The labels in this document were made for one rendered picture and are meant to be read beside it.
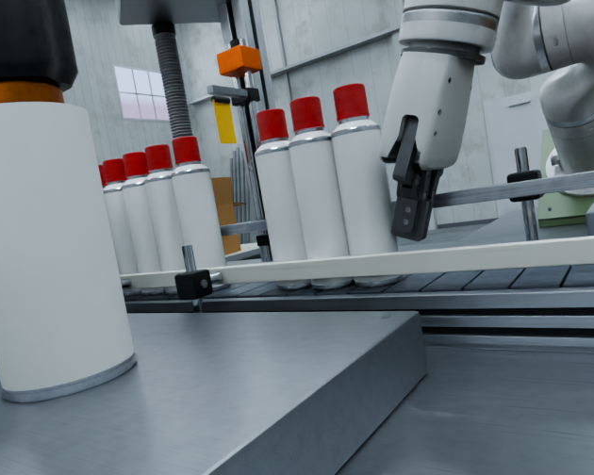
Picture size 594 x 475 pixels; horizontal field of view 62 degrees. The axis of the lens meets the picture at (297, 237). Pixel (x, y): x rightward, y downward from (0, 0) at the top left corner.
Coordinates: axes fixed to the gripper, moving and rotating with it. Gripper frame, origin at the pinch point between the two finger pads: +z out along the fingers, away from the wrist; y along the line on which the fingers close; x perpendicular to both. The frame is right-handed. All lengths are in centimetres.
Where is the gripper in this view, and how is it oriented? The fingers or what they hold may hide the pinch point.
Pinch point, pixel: (411, 218)
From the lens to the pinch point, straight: 50.1
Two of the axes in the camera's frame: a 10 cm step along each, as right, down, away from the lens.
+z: -1.2, 9.6, 2.6
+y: -5.6, 1.5, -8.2
